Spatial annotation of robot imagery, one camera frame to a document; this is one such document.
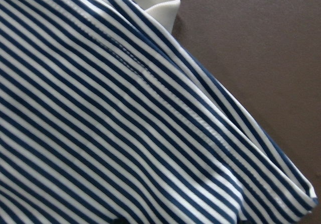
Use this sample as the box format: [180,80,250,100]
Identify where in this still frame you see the navy white striped polo shirt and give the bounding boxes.
[1,0,317,223]

